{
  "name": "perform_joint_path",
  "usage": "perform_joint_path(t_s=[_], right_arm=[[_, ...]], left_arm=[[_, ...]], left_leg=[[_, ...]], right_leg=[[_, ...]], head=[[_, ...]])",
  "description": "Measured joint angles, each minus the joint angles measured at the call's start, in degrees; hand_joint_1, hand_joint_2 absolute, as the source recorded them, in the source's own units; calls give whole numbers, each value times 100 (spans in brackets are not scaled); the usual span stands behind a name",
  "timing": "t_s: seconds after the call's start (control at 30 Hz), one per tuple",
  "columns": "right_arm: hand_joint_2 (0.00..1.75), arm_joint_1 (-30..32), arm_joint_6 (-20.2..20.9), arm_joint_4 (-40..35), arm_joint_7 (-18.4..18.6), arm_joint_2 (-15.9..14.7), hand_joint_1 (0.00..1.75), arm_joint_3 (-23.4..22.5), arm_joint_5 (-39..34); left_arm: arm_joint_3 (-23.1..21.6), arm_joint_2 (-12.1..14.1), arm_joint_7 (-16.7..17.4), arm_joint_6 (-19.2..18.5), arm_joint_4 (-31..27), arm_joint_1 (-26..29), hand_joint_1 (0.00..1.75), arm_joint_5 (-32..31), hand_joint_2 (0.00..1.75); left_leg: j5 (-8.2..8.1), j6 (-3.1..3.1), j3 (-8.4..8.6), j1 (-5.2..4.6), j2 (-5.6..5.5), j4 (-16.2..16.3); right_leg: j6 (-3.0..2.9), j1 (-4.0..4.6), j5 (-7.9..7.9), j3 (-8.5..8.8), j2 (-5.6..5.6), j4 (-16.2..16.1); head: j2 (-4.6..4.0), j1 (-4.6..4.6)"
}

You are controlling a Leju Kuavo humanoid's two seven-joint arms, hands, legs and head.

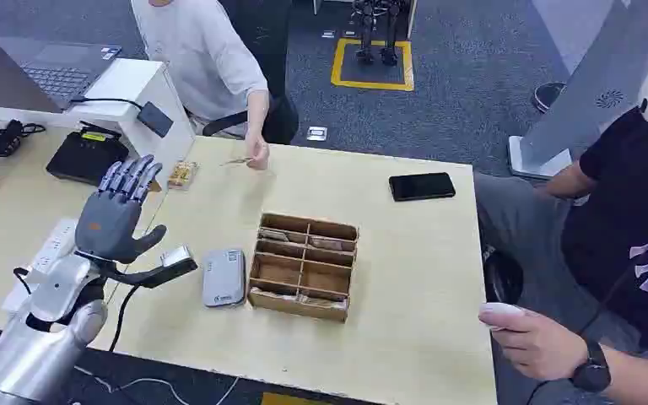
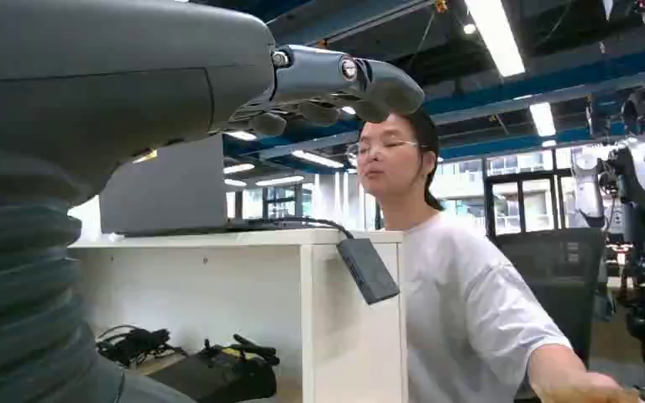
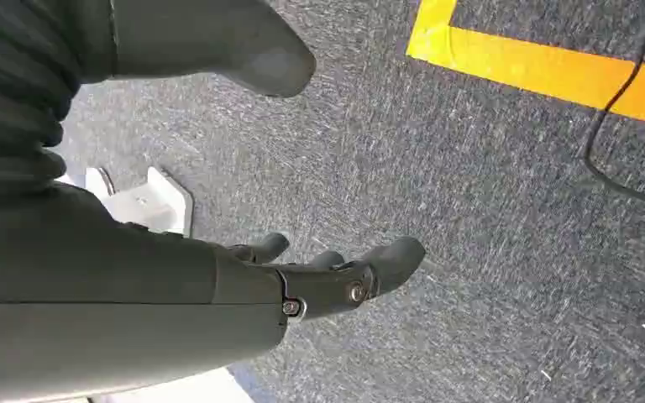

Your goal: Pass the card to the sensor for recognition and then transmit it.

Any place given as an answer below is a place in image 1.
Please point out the black wristwatch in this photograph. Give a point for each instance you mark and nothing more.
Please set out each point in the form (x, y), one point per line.
(593, 374)

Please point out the grey card reader device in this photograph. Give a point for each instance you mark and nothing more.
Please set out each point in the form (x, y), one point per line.
(223, 278)

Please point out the wooden card box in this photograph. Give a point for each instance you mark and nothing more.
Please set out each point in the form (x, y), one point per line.
(301, 304)

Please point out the white desk stand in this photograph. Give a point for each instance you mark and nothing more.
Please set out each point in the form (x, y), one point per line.
(134, 84)

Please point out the person in white shirt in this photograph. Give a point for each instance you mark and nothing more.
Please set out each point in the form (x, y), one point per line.
(201, 56)

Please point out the black power adapter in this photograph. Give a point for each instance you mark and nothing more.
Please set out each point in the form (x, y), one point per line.
(155, 119)

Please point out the white pillar stand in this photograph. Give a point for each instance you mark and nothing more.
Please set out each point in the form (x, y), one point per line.
(592, 84)

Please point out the clear snack packet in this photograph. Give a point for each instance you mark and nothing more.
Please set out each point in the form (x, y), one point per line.
(182, 174)

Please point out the black desktop device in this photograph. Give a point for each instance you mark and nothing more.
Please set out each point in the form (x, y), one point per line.
(86, 156)

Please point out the white power strip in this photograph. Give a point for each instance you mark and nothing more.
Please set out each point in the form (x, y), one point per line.
(50, 248)

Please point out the black office chair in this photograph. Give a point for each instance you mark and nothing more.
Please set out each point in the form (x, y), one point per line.
(279, 120)

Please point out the silver floor socket plate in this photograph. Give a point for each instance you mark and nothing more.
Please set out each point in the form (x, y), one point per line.
(317, 133)

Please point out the black stool wheel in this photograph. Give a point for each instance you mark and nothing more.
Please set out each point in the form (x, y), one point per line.
(503, 277)

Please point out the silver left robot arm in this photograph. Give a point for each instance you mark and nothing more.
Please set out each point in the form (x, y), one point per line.
(33, 352)

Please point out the person in black shirt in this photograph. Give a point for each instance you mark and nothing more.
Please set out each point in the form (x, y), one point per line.
(626, 223)

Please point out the black smartphone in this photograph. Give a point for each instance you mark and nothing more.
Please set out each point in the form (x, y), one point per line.
(422, 186)

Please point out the black-shirted person's hand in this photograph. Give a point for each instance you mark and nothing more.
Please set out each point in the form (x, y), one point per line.
(536, 346)

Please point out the yellow floor tape square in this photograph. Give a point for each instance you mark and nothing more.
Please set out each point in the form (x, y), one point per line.
(371, 85)

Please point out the white-shirted person's hand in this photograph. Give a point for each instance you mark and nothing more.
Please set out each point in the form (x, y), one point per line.
(258, 151)

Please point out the yellow floor tape strip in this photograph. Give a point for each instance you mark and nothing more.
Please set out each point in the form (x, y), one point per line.
(287, 399)

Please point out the black round floor base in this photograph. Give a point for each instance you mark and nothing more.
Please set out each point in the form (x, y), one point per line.
(547, 96)

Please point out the small floor socket plate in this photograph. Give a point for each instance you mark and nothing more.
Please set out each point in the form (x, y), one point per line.
(349, 33)
(328, 33)

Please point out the grey laptop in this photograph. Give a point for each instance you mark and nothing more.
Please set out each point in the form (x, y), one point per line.
(67, 70)

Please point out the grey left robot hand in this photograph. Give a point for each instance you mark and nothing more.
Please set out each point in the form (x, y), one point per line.
(109, 221)

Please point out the card in wooden box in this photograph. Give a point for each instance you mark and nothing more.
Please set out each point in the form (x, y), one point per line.
(313, 301)
(275, 235)
(328, 244)

